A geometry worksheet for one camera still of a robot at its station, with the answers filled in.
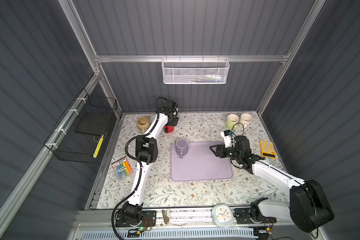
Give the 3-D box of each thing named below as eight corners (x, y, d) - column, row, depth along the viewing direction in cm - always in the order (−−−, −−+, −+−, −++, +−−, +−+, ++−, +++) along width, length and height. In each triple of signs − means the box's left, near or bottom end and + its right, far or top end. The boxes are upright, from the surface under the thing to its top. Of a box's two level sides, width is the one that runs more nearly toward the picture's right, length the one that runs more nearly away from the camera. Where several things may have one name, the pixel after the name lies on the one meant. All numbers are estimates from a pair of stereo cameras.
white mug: (233, 127, 113) (237, 118, 105) (240, 120, 118) (244, 111, 110) (242, 133, 110) (246, 124, 102) (249, 125, 114) (253, 116, 107)
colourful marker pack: (119, 181, 88) (117, 180, 86) (112, 165, 94) (110, 163, 93) (134, 172, 91) (133, 171, 89) (126, 157, 98) (125, 156, 96)
